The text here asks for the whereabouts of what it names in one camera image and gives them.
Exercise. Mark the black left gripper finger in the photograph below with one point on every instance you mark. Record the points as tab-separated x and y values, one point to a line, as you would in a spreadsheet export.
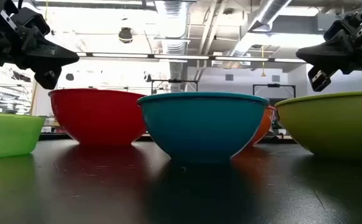
50	57
31	21

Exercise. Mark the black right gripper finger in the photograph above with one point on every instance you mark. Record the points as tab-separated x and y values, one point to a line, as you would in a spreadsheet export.
330	54
338	28

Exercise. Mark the yellow-green plastic bowl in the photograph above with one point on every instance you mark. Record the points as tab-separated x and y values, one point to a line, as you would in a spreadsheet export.
333	124

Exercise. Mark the red plastic bowl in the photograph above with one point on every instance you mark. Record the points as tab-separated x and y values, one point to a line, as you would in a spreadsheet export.
96	118

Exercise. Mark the orange plastic bowl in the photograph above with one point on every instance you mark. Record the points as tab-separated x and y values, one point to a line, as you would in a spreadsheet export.
263	124

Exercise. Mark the teal plastic bowl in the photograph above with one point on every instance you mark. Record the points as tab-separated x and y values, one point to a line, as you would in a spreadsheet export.
202	127

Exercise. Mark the tan wooden pole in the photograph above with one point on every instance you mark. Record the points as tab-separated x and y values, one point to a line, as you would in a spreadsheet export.
33	99

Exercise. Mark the background storage shelves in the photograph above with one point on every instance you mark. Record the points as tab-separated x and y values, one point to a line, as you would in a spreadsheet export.
0	102

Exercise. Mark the small white box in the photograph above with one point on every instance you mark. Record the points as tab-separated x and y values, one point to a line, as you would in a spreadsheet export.
47	129

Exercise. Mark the light green plastic bowl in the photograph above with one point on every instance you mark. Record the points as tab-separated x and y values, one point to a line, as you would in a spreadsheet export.
9	135

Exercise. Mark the long ceiling light bar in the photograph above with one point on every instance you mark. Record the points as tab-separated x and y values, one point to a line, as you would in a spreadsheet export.
180	57

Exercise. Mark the square grey wall vent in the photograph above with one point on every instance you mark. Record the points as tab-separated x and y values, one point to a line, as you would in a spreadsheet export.
275	78
229	77

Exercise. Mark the smooth silver ceiling duct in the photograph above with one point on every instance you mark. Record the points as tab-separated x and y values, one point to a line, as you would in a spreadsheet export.
268	15

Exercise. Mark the black ceiling dome camera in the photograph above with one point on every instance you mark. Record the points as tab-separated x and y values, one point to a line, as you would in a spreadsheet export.
125	35

